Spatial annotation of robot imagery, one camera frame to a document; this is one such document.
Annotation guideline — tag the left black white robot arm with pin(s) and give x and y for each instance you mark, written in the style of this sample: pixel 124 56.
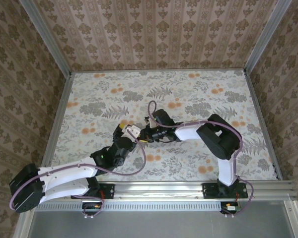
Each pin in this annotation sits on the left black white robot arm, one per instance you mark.
pixel 64 171

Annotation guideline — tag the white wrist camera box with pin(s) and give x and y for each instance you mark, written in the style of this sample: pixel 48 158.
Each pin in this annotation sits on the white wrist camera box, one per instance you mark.
pixel 132 132
pixel 148 120

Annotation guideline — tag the aluminium lower frame beam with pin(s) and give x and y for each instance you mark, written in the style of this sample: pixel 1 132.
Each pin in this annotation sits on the aluminium lower frame beam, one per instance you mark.
pixel 23 225
pixel 291 218

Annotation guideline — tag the aluminium table edge rail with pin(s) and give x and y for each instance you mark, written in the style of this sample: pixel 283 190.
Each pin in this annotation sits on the aluminium table edge rail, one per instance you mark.
pixel 164 189

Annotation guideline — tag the floral table cover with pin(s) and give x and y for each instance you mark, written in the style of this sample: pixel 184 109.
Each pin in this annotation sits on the floral table cover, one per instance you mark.
pixel 164 86

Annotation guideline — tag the grey metal panel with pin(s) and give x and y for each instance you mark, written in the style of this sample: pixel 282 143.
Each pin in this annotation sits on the grey metal panel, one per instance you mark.
pixel 151 225

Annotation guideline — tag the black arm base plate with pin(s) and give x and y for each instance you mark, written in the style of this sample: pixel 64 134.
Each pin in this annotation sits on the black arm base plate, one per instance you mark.
pixel 208 191
pixel 109 191

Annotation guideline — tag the small electronics board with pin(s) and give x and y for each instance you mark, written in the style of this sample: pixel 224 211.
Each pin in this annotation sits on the small electronics board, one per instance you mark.
pixel 229 208
pixel 92 206

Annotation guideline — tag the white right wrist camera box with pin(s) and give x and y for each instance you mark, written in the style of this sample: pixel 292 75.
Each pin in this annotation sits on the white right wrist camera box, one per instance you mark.
pixel 148 120

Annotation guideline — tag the thin aluminium table rail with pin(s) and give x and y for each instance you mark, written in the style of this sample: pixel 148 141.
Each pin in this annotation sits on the thin aluminium table rail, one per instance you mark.
pixel 159 70

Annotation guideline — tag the aluminium table side rail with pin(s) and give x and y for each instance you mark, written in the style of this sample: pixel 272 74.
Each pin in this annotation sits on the aluminium table side rail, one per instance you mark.
pixel 62 104
pixel 256 104

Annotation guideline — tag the aluminium frame post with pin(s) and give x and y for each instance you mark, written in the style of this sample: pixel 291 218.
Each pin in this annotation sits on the aluminium frame post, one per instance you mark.
pixel 268 37
pixel 47 39

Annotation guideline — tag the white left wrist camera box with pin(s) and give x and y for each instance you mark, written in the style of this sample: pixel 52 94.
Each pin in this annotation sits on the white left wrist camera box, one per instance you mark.
pixel 132 132

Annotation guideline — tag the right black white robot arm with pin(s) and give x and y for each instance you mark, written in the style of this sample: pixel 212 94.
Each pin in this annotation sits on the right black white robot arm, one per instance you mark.
pixel 226 168

